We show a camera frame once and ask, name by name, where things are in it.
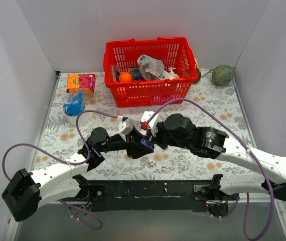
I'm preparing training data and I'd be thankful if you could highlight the blue earbud charging case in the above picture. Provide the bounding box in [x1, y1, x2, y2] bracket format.
[140, 135, 155, 149]

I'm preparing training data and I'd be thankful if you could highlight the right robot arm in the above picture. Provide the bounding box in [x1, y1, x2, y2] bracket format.
[147, 113, 286, 201]

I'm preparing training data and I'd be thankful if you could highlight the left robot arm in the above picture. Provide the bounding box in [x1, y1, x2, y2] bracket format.
[2, 127, 154, 221]

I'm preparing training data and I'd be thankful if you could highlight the orange fruit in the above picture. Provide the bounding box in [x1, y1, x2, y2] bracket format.
[118, 72, 132, 83]

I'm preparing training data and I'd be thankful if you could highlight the white pump bottle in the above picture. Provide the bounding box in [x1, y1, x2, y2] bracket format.
[169, 67, 180, 78]

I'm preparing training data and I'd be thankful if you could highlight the orange pink snack box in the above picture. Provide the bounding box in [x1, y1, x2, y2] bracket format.
[66, 73, 96, 94]

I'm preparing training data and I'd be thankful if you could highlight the grey crumpled bag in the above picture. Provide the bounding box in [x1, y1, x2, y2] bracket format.
[137, 54, 165, 81]

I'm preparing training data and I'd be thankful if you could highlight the red plastic shopping basket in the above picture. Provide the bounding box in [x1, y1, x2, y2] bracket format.
[103, 37, 199, 107]

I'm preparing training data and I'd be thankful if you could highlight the green melon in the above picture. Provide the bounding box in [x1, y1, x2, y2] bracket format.
[212, 65, 234, 86]

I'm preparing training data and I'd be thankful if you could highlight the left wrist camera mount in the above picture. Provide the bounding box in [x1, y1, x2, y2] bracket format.
[116, 115, 133, 140]

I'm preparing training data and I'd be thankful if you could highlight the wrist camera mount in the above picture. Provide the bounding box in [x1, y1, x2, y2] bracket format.
[116, 115, 133, 140]
[140, 111, 162, 137]

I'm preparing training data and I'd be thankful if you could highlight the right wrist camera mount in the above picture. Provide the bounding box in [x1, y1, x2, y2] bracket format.
[140, 111, 162, 137]

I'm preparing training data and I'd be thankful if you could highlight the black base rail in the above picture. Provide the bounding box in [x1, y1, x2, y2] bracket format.
[69, 179, 230, 218]

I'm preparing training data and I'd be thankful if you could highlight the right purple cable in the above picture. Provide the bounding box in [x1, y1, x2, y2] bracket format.
[147, 98, 275, 240]

